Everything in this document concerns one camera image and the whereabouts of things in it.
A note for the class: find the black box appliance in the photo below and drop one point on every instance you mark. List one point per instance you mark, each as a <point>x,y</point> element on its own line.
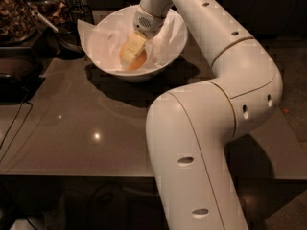
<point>20,74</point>

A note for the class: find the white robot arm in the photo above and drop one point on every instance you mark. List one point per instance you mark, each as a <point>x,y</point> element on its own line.
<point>188,127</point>

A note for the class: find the white paper liner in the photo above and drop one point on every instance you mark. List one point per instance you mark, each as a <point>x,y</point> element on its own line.
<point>99,42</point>

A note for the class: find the white utensil handle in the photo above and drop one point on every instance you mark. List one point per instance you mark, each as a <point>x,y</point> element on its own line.
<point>42,19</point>

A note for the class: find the black wire cup holder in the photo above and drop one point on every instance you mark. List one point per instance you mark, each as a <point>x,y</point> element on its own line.
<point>83,13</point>

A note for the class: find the orange fruit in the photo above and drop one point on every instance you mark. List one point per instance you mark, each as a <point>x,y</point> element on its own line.
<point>130,60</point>

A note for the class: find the white bowl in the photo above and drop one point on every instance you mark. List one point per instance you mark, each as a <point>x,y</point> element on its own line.
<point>172,45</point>

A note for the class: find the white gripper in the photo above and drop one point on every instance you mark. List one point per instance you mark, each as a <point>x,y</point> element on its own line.
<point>148,24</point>

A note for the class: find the glass jar of snacks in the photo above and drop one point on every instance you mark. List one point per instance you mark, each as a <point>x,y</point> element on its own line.
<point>16,22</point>

